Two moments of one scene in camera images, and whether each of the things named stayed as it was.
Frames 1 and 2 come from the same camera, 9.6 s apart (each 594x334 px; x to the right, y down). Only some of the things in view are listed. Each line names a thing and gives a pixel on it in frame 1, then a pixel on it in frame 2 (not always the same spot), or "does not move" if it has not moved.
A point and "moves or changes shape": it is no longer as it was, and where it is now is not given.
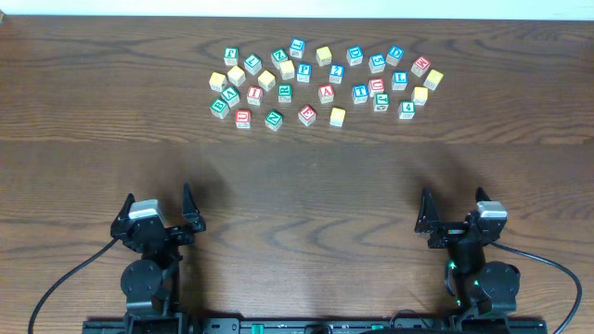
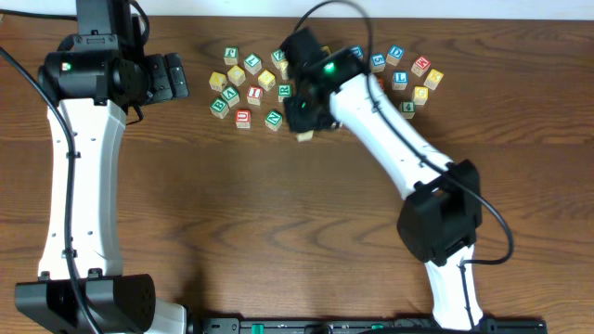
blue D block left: x=355 y=55 does not move
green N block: x=274 y=121 does not move
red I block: x=254 y=95 does not move
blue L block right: x=399 y=80 does not move
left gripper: x=193 y=220 → x=161 y=90
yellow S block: x=287 y=69 does not move
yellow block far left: x=216 y=81 does not move
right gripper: x=430 y=221 → x=290 y=106
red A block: x=326 y=94 moves or changes shape
